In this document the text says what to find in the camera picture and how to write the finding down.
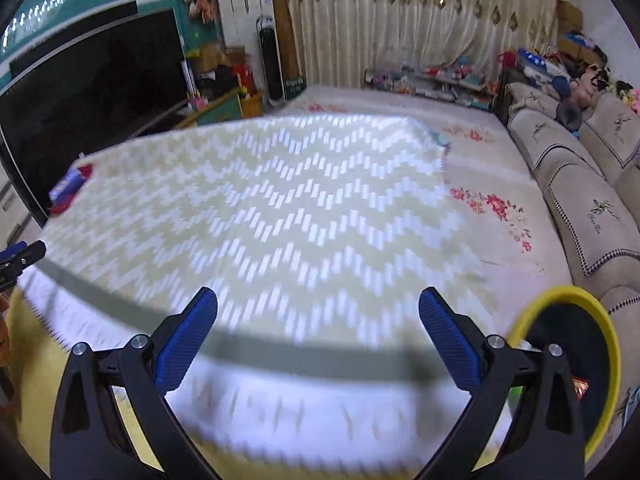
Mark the red snack wrapper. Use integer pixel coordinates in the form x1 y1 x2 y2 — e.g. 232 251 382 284
572 377 589 401

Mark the yellow rimmed black trash bin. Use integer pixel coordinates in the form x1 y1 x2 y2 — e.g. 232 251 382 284
506 285 622 460

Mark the blue and red box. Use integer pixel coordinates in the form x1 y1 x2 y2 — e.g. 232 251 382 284
49 164 93 216

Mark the floral floor mat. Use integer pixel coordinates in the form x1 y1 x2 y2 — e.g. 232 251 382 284
284 84 574 291

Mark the black flat screen television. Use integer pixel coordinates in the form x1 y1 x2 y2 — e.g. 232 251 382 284
1 10 186 224

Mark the beige sectional sofa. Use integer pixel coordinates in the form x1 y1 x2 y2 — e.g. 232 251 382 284
502 81 640 321

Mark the patterned yellow grey tablecloth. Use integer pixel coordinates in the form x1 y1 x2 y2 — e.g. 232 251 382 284
18 115 494 472

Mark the teal yellow tv cabinet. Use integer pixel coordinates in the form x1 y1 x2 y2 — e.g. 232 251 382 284
174 88 264 130

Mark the black tower fan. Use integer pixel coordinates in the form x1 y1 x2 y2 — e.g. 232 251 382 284
256 15 285 106

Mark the pile of plush toys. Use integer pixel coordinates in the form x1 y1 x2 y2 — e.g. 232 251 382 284
492 47 639 114

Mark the low shelf of toys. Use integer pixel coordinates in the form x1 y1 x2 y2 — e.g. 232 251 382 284
363 58 496 110

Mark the cream patterned curtain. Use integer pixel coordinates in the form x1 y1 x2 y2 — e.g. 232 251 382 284
288 0 556 88

